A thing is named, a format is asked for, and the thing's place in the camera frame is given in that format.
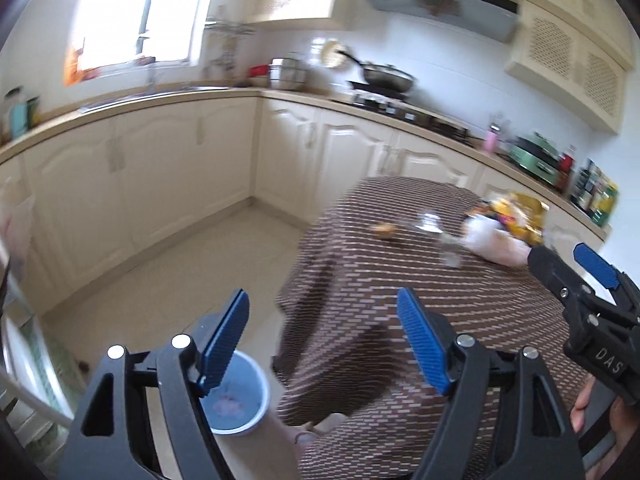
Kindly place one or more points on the pink utensil holder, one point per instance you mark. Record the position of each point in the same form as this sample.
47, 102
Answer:
491, 139

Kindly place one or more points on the cream upper cabinets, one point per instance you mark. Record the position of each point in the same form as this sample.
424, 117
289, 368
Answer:
579, 52

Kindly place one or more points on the stainless steel steamer pot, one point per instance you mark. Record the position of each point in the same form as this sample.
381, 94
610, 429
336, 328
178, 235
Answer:
287, 74

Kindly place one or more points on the sink faucet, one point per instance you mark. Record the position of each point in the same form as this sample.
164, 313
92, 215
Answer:
151, 78

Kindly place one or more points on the blue trash bin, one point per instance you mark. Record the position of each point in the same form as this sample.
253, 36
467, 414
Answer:
241, 401

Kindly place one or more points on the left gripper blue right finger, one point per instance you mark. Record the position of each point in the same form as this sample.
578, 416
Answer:
429, 335

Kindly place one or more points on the cream cabinets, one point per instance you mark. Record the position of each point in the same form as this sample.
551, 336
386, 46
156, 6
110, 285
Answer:
114, 185
579, 52

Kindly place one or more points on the round woven trivet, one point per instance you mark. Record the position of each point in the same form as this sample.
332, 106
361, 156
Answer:
333, 55

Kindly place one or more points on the yellow candy wrapper pile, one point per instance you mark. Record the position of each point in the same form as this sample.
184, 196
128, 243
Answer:
501, 210

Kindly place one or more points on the pink slipper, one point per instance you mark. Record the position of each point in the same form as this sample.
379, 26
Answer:
310, 433

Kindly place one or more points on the hanging utensil rack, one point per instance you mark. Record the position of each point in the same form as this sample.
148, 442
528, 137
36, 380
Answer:
226, 36

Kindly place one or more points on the red cap sauce bottle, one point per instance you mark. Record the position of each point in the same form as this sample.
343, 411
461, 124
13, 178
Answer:
565, 168

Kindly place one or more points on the person's right hand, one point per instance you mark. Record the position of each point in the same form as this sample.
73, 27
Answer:
609, 433

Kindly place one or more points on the white plastic bag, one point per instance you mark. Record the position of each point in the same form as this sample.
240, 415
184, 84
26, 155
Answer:
486, 238

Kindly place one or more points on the steel kitchen sink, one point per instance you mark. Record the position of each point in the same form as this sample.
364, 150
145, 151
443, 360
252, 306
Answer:
144, 96

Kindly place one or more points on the green yellow bottle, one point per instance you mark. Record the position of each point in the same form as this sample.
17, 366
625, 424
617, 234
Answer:
603, 202

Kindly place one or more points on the black gas stove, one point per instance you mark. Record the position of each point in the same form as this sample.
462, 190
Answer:
393, 104

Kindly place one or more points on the black wok with lid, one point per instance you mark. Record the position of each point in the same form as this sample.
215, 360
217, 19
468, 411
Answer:
382, 76

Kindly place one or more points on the clear jar with lid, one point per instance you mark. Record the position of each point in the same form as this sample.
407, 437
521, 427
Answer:
15, 114

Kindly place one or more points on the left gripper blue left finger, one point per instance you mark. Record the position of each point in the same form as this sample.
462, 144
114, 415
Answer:
217, 336

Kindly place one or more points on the brown bread piece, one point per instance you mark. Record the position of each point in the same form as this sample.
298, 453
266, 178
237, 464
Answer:
385, 230

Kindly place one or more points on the green electric cooker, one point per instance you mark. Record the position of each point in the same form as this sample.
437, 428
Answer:
537, 156

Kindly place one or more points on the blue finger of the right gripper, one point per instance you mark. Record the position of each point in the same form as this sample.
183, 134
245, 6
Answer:
603, 272

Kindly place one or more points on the window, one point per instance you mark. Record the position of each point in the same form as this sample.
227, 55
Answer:
111, 34

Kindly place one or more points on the cream lower cabinets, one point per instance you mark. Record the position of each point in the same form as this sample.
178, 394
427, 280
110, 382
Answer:
114, 185

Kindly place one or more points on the red bowl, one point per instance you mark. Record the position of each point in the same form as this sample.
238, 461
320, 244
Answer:
258, 71

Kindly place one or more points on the gold snack bag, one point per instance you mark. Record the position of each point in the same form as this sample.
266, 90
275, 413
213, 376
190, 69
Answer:
532, 214

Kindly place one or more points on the brown polka dot tablecloth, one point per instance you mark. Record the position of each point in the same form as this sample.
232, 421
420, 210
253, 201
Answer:
382, 333

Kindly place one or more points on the white shelf cart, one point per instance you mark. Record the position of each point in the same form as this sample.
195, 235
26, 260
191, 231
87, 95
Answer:
41, 381

